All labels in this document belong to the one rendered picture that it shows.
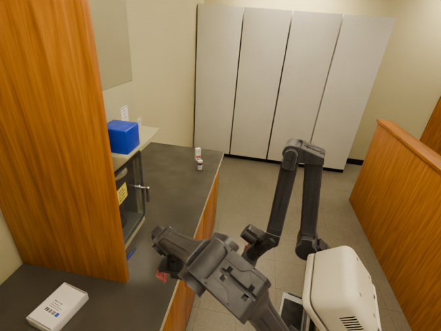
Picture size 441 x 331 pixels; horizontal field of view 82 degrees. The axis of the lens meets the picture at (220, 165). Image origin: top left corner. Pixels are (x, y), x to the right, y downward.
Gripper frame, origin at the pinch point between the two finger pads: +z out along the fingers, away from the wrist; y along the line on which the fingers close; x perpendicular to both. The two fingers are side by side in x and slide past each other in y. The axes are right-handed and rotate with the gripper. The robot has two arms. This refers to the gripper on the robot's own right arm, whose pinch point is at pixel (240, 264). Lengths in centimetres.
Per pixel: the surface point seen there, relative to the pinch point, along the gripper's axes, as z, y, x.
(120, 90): -35, 1, -83
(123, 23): -55, -6, -95
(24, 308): 37, 51, -59
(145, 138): -24, 1, -65
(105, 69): -44, 9, -85
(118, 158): -25, 19, -63
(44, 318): 27, 52, -50
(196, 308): 104, -30, 14
